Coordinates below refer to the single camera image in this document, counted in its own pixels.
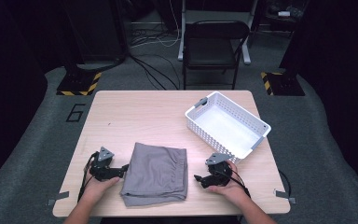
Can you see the black folding chair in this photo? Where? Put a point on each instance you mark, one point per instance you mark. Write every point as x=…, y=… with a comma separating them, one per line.
x=211, y=49
x=182, y=37

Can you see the black stand base striped edge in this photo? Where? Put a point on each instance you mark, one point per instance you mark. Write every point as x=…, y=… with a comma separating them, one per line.
x=77, y=84
x=284, y=85

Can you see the small white device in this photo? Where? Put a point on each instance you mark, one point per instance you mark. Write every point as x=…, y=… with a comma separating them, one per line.
x=283, y=13

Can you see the large black box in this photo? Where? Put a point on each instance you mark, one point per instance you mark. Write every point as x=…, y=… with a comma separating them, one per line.
x=96, y=28

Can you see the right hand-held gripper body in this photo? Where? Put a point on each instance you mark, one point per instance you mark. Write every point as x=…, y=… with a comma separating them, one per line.
x=219, y=172

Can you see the person's left hand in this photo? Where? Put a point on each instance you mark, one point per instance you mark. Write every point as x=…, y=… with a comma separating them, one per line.
x=94, y=186

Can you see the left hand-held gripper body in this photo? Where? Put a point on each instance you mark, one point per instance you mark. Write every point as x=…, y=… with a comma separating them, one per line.
x=101, y=169

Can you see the white perforated plastic basket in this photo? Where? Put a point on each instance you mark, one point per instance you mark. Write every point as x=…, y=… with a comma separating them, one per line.
x=227, y=126

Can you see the grey pants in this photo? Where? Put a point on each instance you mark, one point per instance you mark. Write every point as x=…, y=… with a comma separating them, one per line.
x=155, y=174

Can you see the dark curtain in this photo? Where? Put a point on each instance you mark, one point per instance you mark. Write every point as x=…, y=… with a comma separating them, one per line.
x=6, y=77
x=341, y=77

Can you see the person's right hand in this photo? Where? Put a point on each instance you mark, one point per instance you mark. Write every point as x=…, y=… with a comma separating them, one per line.
x=234, y=189

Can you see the grey table corner bracket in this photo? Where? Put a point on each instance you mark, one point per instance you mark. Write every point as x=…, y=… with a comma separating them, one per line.
x=284, y=196
x=57, y=197

